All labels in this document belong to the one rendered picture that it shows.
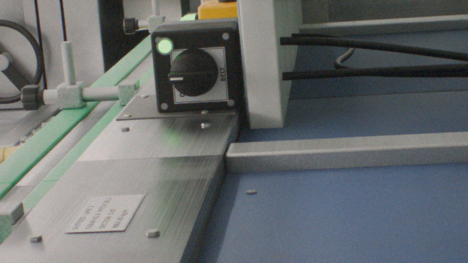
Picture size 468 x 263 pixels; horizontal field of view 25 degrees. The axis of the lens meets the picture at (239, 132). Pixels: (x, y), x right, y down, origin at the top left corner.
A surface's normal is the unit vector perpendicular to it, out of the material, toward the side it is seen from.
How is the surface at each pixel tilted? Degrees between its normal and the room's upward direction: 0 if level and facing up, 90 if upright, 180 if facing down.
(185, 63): 90
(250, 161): 90
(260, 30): 90
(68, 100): 90
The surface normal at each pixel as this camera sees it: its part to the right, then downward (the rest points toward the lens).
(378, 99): -0.07, -0.97
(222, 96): -0.08, 0.23
